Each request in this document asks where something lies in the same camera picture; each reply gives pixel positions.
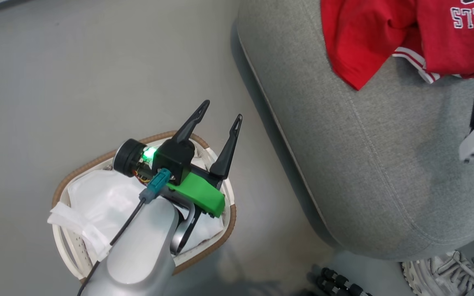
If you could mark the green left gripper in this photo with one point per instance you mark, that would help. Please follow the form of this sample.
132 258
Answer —
198 195

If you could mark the red shirt with white stripes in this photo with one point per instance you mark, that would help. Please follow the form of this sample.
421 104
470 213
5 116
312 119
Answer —
364 37

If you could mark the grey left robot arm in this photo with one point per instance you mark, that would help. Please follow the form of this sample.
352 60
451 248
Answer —
142 250

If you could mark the grey fabric sofa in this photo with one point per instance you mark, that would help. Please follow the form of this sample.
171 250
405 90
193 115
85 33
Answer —
385 164

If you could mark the white laundry basket brown rim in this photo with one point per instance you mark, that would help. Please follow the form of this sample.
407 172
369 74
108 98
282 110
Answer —
228 230

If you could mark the white crumpled cloth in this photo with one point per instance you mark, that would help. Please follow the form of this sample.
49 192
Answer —
105 197

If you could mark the grey white sneaker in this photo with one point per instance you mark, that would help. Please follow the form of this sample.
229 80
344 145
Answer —
447 273

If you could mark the black ribbed tripod legs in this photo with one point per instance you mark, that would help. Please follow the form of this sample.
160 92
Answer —
335 281

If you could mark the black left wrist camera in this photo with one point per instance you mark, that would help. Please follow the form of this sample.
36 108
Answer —
173 156

